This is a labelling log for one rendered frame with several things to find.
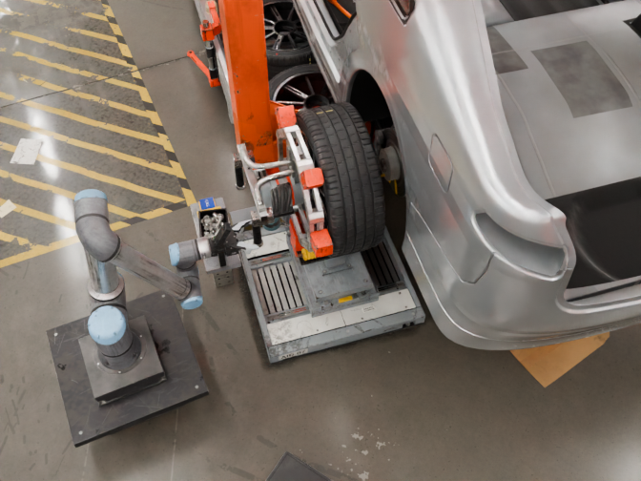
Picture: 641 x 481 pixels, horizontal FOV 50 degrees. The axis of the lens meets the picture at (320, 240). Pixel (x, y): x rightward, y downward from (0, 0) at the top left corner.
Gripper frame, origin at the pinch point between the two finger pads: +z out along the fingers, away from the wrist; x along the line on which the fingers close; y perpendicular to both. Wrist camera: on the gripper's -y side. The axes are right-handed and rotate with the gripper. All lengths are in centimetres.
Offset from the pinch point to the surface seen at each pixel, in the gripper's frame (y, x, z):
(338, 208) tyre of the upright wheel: -18.3, 11.4, 32.6
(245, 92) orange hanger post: -22, -62, 12
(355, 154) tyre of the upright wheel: -32, -3, 44
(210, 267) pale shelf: 38.2, -14.6, -21.3
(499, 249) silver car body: -61, 73, 64
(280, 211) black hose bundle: -15.4, 3.9, 10.7
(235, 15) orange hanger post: -62, -62, 11
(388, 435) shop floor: 83, 72, 41
